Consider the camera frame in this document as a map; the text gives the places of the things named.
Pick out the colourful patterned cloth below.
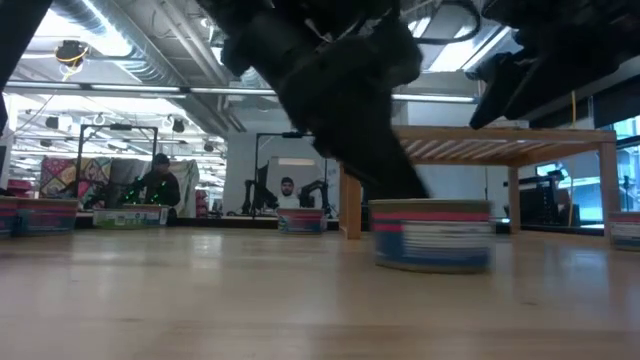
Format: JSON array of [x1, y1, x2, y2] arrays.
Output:
[[39, 156, 114, 209]]

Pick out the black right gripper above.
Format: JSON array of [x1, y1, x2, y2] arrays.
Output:
[[468, 0, 601, 129]]

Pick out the white hanging cloth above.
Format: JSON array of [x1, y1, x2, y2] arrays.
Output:
[[169, 159, 201, 212]]

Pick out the pink storage bins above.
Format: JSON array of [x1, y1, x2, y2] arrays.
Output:
[[5, 178, 36, 199]]

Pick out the black hanging camera yellow cable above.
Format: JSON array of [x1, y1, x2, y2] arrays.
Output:
[[53, 39, 90, 77]]

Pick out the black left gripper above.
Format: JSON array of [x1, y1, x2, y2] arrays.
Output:
[[222, 9, 430, 200]]

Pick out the black desk equipment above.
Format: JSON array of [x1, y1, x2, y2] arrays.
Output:
[[517, 168, 582, 227]]

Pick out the person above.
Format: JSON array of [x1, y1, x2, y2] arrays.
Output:
[[130, 152, 182, 209], [276, 176, 302, 210]]

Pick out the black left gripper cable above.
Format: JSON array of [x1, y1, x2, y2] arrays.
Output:
[[409, 0, 483, 47]]

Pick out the long ceiling light tube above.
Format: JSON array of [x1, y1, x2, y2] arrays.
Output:
[[392, 93, 476, 104], [4, 81, 279, 97]]

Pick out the bright window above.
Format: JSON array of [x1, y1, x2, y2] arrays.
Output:
[[612, 115, 640, 221]]

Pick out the wooden slatted shelf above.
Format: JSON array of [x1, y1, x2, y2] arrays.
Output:
[[338, 124, 620, 240]]

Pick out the black metal stand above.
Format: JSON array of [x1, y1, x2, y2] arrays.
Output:
[[74, 123, 160, 209]]

